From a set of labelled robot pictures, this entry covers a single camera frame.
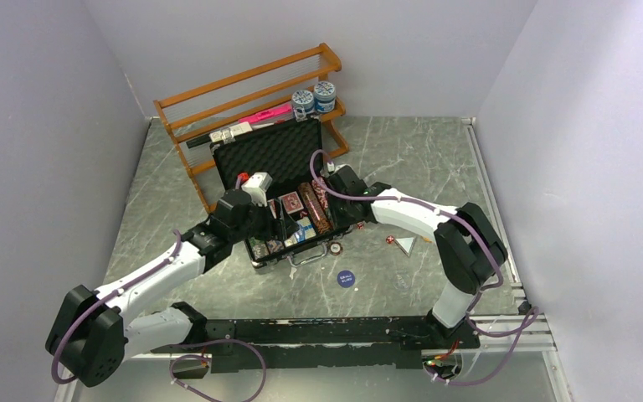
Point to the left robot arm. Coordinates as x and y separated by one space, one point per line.
96 330

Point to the red playing card deck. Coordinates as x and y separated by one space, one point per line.
292 203

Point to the single chip by handle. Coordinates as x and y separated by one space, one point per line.
335 248

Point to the blue tin left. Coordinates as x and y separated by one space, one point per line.
302 103

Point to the brown orange chip stack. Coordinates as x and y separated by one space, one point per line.
314 209

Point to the blue tin right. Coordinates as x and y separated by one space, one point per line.
325 94

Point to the blue small blind button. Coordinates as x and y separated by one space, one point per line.
346 279

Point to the pink highlighter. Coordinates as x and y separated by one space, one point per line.
279 113

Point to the black base frame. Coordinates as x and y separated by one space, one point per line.
399 341

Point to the blue tin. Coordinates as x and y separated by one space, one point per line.
325 94
302 103

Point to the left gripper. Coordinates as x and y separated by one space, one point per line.
262 207

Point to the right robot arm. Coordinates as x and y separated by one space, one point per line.
471 251

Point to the blue Texas Hold'em card deck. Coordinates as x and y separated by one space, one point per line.
306 231

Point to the black poker chip case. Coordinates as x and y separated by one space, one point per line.
283 151

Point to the white triangle piece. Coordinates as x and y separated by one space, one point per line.
405 244

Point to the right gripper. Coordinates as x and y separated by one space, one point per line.
338 219

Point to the wooden shelf rack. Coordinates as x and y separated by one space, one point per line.
190 116

